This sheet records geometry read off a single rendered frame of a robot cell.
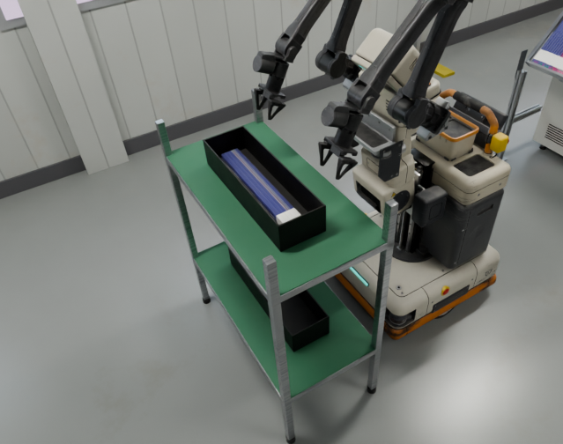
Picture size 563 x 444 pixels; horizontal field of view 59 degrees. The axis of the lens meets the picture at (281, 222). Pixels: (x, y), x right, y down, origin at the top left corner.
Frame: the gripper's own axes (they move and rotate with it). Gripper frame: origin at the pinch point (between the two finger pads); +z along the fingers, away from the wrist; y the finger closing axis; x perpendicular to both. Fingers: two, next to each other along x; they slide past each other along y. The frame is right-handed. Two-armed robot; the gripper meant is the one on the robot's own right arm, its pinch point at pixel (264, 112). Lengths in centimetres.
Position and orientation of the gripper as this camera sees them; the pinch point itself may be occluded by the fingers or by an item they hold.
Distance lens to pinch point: 191.6
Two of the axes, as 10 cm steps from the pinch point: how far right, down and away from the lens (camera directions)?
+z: -3.3, 8.2, 4.6
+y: 5.0, 5.7, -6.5
